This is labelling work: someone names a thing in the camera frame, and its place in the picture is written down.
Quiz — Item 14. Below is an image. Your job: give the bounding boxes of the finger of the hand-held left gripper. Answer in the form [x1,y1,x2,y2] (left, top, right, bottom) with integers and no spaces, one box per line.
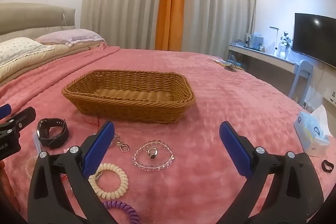
[0,105,12,119]
[0,106,36,135]

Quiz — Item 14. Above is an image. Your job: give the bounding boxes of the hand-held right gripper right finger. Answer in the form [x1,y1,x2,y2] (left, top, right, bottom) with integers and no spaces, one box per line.
[219,121,324,224]

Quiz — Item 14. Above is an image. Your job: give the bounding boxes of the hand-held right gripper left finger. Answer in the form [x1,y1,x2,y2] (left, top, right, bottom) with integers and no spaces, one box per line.
[28,121,116,224]

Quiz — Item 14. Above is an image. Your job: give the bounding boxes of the black wrist watch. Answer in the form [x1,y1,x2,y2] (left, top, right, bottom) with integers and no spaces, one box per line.
[36,118,69,149]

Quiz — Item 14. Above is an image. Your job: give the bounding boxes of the cream spiral hair tie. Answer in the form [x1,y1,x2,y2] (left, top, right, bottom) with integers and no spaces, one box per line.
[88,162,130,199]

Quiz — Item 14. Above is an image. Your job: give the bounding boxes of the brown wicker basket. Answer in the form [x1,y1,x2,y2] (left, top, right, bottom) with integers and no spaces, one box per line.
[62,70,196,124]

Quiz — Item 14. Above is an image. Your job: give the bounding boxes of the clear bead bracelet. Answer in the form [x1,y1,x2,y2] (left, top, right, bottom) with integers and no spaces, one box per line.
[133,140,175,171]

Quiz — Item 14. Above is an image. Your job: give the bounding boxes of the purple spiral hair tie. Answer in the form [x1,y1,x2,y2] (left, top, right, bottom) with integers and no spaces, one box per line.
[101,200,139,224]

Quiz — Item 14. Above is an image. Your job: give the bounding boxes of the pink blanket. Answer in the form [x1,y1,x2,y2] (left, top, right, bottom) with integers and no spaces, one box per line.
[0,46,334,224]

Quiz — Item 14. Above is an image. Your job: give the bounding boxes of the white floral pillow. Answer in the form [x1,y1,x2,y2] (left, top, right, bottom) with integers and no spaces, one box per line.
[0,37,54,67]

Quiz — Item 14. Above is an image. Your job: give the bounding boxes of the pillows on bed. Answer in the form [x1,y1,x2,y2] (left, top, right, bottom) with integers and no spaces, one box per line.
[0,42,108,83]

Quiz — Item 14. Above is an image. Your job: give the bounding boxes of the tissue box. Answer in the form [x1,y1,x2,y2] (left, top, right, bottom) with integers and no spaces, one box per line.
[293,105,332,158]

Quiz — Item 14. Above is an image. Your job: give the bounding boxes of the booklets on bed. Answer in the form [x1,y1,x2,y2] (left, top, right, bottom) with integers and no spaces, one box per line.
[213,59,244,72]

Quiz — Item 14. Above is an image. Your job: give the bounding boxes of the purple pillow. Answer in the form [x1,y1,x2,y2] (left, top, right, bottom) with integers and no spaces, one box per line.
[35,29,105,47]

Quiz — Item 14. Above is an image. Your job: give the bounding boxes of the white desk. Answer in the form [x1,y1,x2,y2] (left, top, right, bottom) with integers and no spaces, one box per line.
[228,42,300,73]

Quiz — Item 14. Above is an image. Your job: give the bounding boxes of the beige padded headboard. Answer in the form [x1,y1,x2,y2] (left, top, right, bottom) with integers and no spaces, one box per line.
[0,3,76,43]

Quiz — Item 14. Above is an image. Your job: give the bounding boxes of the light blue chair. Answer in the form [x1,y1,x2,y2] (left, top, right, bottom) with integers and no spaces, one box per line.
[288,60,314,100]

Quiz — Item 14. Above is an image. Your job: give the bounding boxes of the books on desk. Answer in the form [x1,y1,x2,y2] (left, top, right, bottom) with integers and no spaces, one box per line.
[245,32,264,50]

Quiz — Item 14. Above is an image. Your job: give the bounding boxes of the white desk lamp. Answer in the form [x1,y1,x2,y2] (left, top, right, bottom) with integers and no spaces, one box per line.
[270,27,280,56]

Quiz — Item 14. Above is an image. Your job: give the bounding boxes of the vase with flowers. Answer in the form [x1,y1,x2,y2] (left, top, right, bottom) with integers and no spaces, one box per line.
[279,31,292,59]

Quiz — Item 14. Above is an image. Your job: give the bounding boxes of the black television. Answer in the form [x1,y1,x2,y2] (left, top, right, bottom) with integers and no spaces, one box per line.
[292,13,336,68]

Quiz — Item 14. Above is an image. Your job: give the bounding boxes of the grey curtain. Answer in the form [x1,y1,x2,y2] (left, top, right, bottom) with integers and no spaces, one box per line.
[80,0,168,50]
[181,0,256,59]

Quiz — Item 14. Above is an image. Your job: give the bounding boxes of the orange curtain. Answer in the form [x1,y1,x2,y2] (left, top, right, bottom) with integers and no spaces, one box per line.
[155,0,189,51]

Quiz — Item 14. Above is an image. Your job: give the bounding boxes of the black hair tie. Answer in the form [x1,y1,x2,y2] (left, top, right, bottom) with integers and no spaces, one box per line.
[321,160,335,174]

